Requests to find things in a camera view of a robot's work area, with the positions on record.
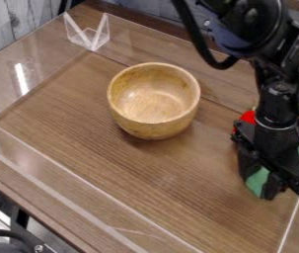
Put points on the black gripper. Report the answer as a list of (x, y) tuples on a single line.
[(272, 148)]

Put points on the green rectangular block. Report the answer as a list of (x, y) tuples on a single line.
[(256, 181)]

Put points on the light wooden bowl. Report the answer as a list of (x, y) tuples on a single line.
[(154, 98)]

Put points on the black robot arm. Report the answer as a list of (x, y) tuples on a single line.
[(256, 30)]

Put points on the red plush strawberry toy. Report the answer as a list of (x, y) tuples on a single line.
[(247, 118)]

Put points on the black metal table leg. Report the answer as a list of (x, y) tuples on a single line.
[(19, 225)]

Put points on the clear acrylic corner bracket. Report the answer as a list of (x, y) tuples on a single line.
[(89, 38)]

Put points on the clear acrylic tray wall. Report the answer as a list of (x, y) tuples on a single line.
[(89, 218)]

